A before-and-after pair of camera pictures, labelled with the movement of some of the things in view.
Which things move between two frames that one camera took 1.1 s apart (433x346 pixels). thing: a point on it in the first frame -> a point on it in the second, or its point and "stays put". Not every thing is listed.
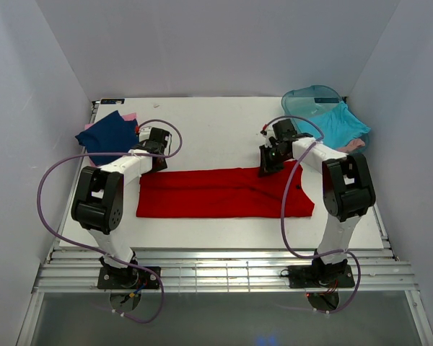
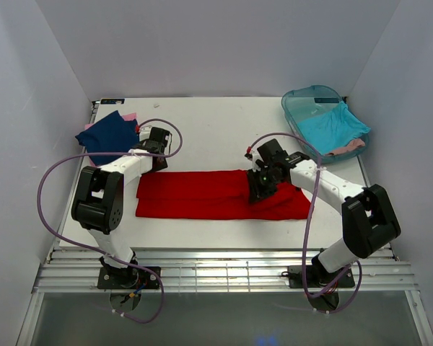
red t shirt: x=222 y=192 stays put
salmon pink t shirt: x=352 y=145 stays put
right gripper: x=269 y=166 -> x=259 y=192
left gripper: x=159 y=163 stays put
